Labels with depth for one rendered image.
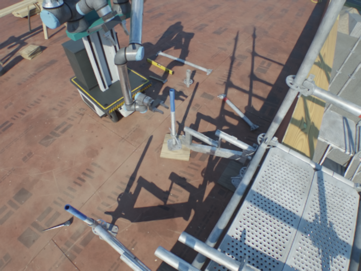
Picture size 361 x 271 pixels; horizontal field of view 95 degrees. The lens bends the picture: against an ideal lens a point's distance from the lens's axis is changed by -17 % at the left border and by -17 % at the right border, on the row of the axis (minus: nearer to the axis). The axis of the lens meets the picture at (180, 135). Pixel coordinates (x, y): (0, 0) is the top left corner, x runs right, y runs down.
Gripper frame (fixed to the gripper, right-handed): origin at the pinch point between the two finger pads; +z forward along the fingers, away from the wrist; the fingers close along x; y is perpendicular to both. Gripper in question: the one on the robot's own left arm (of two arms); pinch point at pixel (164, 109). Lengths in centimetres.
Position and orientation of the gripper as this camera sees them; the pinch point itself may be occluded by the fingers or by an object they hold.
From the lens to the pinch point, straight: 182.2
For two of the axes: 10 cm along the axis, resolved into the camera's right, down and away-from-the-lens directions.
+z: 8.2, 4.6, -3.4
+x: 5.7, -6.6, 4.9
